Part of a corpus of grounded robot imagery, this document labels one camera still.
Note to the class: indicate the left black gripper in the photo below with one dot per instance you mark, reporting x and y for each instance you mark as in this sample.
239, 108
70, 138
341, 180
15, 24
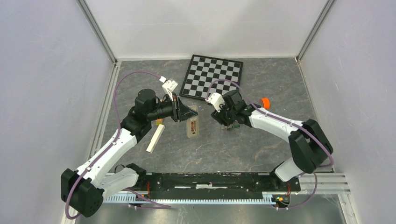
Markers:
180, 112

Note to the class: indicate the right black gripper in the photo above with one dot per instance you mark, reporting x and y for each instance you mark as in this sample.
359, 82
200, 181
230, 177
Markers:
219, 117

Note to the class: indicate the beige remote control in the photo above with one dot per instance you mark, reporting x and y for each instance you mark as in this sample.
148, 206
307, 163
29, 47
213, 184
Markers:
192, 124

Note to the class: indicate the gold black AA battery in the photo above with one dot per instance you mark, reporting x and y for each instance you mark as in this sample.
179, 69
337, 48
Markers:
232, 126

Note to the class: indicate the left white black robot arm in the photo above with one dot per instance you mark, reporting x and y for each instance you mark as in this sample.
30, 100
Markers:
85, 188

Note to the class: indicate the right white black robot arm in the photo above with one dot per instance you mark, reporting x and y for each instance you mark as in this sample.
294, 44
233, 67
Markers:
309, 145

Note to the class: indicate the yellow green lego stack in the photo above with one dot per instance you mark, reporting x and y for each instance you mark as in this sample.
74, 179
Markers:
159, 122

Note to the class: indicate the orange tape roll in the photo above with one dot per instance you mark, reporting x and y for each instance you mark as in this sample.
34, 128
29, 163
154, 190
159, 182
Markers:
265, 103

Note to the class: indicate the white rectangular bar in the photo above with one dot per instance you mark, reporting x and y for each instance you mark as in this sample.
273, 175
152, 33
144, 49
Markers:
154, 140

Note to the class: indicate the black white chessboard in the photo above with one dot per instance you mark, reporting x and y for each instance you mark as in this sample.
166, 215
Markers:
207, 74

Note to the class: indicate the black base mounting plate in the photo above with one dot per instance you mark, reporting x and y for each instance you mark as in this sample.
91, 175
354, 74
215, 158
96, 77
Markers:
196, 186

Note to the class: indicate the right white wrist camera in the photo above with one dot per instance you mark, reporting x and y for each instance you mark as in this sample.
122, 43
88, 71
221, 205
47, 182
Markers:
216, 100

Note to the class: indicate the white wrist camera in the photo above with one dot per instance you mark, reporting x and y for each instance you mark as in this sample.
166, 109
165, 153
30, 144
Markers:
216, 100
169, 85

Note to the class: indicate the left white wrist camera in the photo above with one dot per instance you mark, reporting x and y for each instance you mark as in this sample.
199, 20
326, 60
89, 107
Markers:
169, 85

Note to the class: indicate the aluminium frame rail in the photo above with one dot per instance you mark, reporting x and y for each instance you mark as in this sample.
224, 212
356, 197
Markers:
327, 184

